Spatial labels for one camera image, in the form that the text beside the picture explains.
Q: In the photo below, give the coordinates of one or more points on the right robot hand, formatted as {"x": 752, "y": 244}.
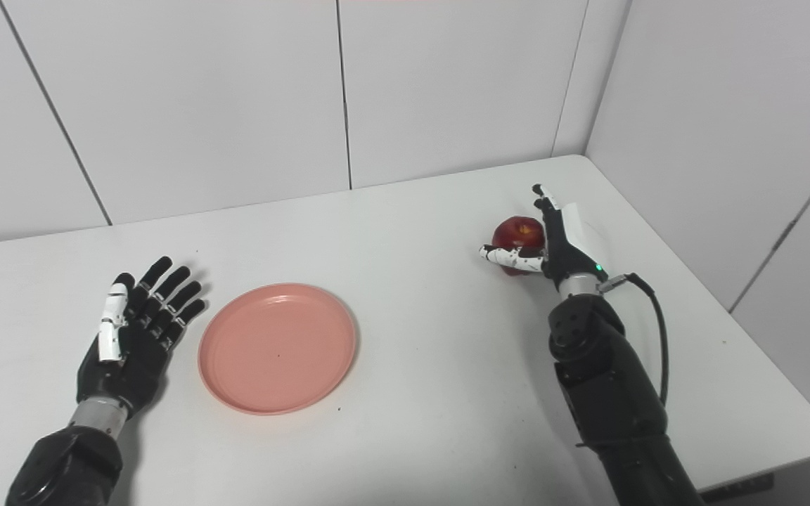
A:
{"x": 567, "y": 246}

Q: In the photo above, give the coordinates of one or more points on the red apple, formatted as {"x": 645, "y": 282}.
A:
{"x": 517, "y": 233}

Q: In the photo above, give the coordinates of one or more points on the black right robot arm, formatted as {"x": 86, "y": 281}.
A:
{"x": 609, "y": 393}

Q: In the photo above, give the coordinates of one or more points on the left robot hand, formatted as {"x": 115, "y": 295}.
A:
{"x": 127, "y": 344}

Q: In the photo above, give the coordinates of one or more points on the pink plate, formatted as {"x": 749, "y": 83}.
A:
{"x": 278, "y": 348}

